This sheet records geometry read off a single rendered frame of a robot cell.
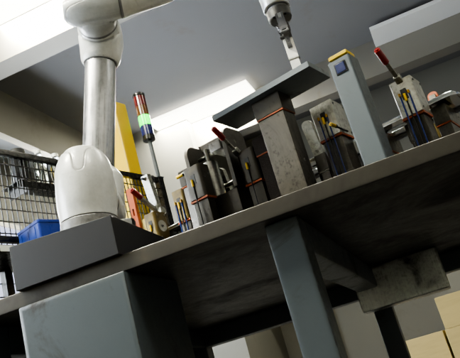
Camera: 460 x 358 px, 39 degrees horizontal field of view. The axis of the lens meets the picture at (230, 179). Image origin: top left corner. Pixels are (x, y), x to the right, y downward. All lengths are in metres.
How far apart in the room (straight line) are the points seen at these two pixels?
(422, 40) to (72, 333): 6.04
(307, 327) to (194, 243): 0.31
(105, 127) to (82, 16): 0.34
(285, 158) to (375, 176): 0.58
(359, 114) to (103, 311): 0.87
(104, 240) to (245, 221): 0.35
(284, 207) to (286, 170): 0.51
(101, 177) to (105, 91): 0.43
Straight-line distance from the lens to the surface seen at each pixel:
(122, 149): 3.51
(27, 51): 5.12
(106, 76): 2.14
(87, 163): 1.77
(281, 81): 1.96
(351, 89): 1.88
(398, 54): 7.17
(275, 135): 1.97
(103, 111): 2.08
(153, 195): 2.52
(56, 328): 1.62
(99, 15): 2.09
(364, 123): 1.84
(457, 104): 2.21
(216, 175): 2.24
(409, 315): 7.90
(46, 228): 2.62
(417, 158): 1.40
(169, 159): 7.34
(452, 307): 6.48
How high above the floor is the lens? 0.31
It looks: 19 degrees up
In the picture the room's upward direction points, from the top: 16 degrees counter-clockwise
